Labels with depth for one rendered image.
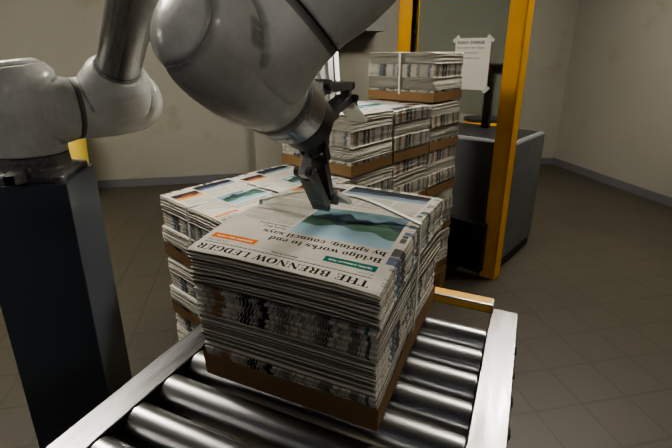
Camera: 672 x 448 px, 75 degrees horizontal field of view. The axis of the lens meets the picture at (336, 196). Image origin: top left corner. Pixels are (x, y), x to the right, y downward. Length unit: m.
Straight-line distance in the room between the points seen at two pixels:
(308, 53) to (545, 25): 5.23
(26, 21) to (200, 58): 4.58
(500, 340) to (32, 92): 1.10
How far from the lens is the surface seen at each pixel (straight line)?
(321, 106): 0.51
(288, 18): 0.40
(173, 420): 0.72
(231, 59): 0.38
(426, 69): 2.11
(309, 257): 0.58
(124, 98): 1.21
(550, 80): 5.69
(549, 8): 5.61
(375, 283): 0.53
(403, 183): 2.00
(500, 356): 0.83
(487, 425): 0.71
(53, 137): 1.23
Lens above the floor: 1.29
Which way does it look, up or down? 18 degrees down
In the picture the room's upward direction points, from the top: straight up
